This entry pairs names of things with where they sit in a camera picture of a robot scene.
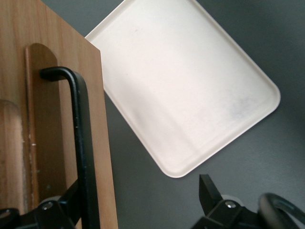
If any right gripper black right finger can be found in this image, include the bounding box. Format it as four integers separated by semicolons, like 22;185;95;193
192;174;259;229

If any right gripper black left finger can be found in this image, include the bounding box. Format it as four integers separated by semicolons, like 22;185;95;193
33;177;83;229

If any oak wooden drawer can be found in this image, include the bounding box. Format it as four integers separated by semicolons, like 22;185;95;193
0;0;119;229

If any black metal drawer handle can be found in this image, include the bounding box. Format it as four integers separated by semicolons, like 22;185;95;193
40;67;97;229

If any cream rectangular plastic tray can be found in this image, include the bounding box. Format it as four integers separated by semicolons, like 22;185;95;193
84;0;281;179

